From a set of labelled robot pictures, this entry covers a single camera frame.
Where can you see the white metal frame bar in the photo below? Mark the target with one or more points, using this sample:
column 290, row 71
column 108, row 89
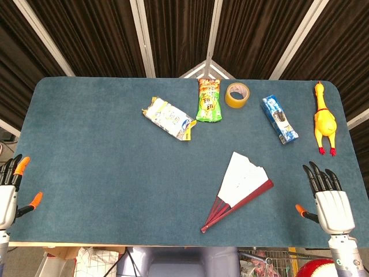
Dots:
column 8, row 127
column 359, row 118

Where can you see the blue felt table mat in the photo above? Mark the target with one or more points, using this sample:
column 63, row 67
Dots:
column 86, row 173

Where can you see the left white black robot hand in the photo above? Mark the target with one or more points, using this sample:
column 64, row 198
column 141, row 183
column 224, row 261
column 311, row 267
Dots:
column 7, row 202

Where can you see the red ribbed paper folding fan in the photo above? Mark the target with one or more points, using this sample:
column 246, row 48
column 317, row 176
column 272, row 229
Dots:
column 242, row 179

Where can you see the white yellow snack packet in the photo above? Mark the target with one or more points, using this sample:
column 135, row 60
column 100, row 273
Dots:
column 168, row 118

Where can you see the green orange snack packet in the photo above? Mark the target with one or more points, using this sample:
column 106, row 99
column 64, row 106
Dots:
column 209, row 104

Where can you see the white checked bag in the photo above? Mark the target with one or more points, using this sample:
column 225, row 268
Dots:
column 95, row 264

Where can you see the yellow packing tape roll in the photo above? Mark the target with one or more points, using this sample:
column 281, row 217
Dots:
column 235, row 102

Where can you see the white metal frame post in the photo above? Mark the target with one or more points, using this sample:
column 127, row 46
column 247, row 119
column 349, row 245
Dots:
column 43, row 36
column 299, row 39
column 214, row 29
column 142, row 37

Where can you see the blue cookie box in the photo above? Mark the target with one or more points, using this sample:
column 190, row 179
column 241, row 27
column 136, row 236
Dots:
column 279, row 119

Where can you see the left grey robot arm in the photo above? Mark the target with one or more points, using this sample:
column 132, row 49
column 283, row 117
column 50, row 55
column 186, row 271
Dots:
column 3, row 251

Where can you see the grey robot torso base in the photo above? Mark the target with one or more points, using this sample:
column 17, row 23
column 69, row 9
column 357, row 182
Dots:
column 178, row 262

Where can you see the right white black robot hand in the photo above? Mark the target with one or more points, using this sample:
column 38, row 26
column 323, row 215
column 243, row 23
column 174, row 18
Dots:
column 334, row 210

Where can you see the yellow rubber chicken toy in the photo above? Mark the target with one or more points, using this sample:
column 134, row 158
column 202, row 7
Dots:
column 325, row 122

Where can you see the white triangular frame bracket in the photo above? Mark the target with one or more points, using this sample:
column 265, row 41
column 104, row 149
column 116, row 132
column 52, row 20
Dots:
column 206, row 69

